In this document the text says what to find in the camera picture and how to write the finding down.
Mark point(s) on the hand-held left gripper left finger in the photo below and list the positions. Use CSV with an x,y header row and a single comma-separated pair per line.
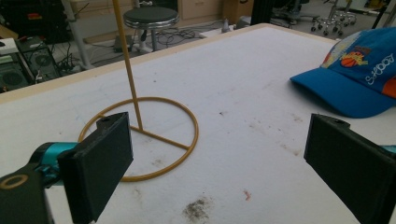
x,y
93,165

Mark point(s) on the grey metal table leg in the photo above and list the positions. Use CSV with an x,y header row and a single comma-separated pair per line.
x,y
77,34

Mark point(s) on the wooden drawer cabinet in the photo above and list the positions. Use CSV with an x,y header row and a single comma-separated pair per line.
x,y
199,11

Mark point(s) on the round black stool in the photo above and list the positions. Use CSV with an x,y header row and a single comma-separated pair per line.
x,y
150,21

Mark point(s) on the chrome office chair base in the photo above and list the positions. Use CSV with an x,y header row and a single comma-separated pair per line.
x,y
333,20

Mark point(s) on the computer tower case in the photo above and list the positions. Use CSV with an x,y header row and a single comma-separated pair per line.
x,y
28,65

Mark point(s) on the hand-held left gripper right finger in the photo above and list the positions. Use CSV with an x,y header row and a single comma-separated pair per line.
x,y
351,161

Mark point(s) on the blue baseball cap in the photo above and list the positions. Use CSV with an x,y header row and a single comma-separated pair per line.
x,y
358,74

